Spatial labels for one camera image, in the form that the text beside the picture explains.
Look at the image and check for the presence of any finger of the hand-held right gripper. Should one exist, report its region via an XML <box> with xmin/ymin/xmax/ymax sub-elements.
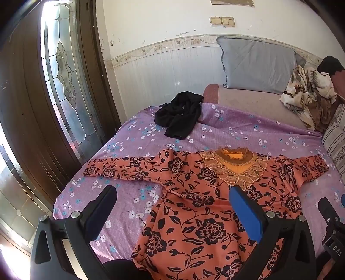
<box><xmin>317</xmin><ymin>197</ymin><xmax>341</xmax><ymax>229</ymax></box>

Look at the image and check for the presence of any wooden stained glass door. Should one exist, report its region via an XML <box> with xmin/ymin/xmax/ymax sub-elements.
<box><xmin>0</xmin><ymin>0</ymin><xmax>122</xmax><ymax>280</ymax></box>

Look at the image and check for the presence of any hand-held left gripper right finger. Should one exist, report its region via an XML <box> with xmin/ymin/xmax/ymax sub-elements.
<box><xmin>229</xmin><ymin>185</ymin><xmax>317</xmax><ymax>280</ymax></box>

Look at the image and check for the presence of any striped pillow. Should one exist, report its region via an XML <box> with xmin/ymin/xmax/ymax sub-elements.
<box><xmin>322</xmin><ymin>104</ymin><xmax>345</xmax><ymax>169</ymax></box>

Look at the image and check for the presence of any purple floral bedsheet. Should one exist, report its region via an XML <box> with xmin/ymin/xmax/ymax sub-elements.
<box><xmin>52</xmin><ymin>102</ymin><xmax>345</xmax><ymax>270</ymax></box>

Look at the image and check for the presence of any orange floral dress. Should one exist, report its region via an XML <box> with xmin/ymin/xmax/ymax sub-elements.
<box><xmin>83</xmin><ymin>147</ymin><xmax>331</xmax><ymax>280</ymax></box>

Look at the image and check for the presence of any beige brown floral blanket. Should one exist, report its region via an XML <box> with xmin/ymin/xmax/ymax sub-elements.
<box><xmin>280</xmin><ymin>65</ymin><xmax>339</xmax><ymax>132</ymax></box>

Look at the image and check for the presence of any black cloth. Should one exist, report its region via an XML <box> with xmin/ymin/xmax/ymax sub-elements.
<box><xmin>317</xmin><ymin>56</ymin><xmax>343</xmax><ymax>76</ymax></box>

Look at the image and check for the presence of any maroon cloth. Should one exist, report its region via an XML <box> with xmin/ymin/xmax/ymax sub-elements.
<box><xmin>331</xmin><ymin>70</ymin><xmax>345</xmax><ymax>101</ymax></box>

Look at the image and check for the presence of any black garment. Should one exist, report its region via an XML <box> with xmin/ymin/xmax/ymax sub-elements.
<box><xmin>154</xmin><ymin>92</ymin><xmax>204</xmax><ymax>140</ymax></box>

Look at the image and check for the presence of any pink beige mattress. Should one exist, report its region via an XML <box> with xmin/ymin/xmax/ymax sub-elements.
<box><xmin>202</xmin><ymin>84</ymin><xmax>316</xmax><ymax>131</ymax></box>

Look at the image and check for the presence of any grey pillow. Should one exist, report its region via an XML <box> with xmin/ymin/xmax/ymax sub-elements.
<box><xmin>217</xmin><ymin>36</ymin><xmax>306</xmax><ymax>95</ymax></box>

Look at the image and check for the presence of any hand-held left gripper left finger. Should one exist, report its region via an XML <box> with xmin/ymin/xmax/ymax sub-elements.
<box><xmin>30</xmin><ymin>185</ymin><xmax>118</xmax><ymax>280</ymax></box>

